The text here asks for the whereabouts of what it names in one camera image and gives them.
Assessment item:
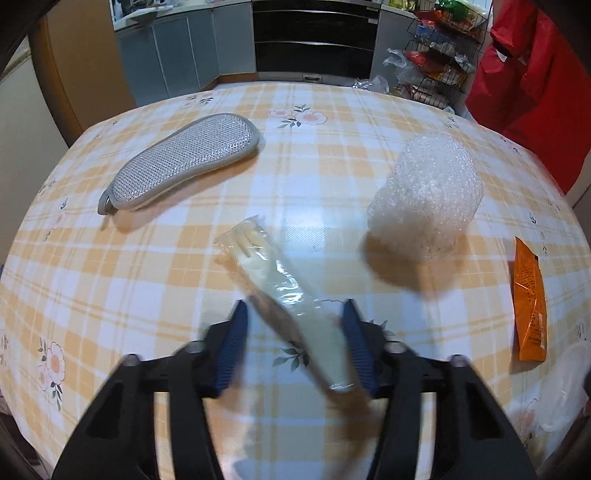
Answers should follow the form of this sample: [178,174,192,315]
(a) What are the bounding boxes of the grey mesh scrubbing pad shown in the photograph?
[97,113,260,216]

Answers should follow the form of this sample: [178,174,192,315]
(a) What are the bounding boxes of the red hanging apron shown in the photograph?
[466,1,590,193]

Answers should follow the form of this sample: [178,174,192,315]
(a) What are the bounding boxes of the cream two-door refrigerator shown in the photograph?
[0,40,67,260]

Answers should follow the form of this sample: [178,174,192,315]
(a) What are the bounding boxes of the plastic disposable fork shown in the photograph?
[215,217,355,394]

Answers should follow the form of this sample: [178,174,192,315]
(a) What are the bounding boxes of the orange sachet packet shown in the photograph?
[513,237,548,363]

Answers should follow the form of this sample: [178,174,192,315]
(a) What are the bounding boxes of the grey kitchen base cabinets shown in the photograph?
[114,1,257,106]

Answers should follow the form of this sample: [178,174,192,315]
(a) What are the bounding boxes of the wire rack with snacks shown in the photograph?
[375,1,492,116]

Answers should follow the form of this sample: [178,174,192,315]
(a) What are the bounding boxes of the black built-in oven stove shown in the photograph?
[252,0,380,84]

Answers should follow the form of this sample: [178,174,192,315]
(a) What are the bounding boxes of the bubble wrap roll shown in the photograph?
[367,134,484,262]

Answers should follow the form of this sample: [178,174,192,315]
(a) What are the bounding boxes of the clear plastic round lid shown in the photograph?
[536,341,590,433]

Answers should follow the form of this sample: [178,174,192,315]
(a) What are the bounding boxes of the yellow plaid floral tablecloth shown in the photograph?
[1,83,590,463]

